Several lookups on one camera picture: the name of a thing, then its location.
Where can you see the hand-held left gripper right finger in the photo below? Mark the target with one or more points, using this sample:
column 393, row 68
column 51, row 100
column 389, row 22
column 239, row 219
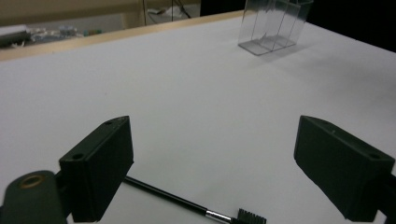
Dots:
column 342, row 168

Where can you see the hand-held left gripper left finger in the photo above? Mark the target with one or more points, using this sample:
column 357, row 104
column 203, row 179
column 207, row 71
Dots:
column 96, row 168

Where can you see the clear acrylic organizer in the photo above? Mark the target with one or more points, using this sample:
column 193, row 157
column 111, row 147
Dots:
column 264, row 43

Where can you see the blue green plastic bag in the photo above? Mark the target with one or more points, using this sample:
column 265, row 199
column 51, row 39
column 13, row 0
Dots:
column 92, row 32

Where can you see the clear bluish plastic wrap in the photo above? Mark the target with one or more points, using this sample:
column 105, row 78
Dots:
column 56, row 33

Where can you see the wooden shelf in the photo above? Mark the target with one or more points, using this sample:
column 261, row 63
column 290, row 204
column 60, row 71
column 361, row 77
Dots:
column 62, row 11

